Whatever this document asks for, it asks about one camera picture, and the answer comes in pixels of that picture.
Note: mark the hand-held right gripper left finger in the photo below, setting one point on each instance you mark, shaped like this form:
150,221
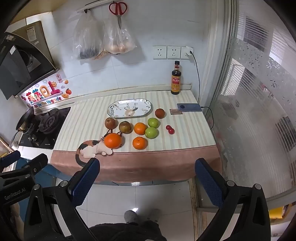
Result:
85,183

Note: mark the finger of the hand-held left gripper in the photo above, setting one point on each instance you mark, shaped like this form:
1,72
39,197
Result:
10,158
37,163

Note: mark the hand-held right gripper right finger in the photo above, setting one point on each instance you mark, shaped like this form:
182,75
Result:
208,183

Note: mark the large orange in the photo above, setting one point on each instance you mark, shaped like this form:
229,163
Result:
113,140

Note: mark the green apple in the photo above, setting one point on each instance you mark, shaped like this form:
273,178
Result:
151,132
153,122

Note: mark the reddish brown round fruit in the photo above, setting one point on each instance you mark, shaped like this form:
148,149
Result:
159,113

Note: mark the oval floral ceramic plate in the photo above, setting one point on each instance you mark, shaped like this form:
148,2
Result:
129,108

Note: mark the person's left forearm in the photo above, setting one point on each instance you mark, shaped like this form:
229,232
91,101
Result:
15,210

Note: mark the black gas stove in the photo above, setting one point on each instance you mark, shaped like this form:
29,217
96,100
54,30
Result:
46,129

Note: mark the black frying pan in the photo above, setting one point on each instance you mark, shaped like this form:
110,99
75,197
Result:
24,118

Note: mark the grey slipper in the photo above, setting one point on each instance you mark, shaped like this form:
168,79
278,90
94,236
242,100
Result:
130,216

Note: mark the striped cat print tablecloth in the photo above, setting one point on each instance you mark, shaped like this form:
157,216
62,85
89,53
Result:
92,115

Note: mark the blue smartphone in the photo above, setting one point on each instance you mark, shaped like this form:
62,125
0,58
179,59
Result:
189,107

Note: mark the brown card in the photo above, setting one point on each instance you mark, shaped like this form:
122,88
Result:
175,112

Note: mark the frosted glass sliding door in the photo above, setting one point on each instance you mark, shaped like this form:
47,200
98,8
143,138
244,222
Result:
254,115

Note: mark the black range hood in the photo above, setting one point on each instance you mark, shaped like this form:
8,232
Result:
23,58

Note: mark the dark sauce bottle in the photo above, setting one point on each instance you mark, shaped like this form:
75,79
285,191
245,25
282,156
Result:
176,80

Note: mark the white charger plug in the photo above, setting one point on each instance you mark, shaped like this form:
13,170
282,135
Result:
188,54

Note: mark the plastic bag with dark contents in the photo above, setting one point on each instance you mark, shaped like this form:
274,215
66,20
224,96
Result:
86,39

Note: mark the plastic bag with eggs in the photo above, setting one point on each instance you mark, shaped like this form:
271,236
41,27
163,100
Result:
119,37

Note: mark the colourful wall sticker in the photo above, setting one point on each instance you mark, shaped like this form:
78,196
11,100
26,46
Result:
44,91

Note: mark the white wall socket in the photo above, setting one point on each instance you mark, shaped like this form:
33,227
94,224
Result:
183,53
174,52
159,52

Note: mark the white wall rail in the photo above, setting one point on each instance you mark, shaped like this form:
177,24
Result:
97,5

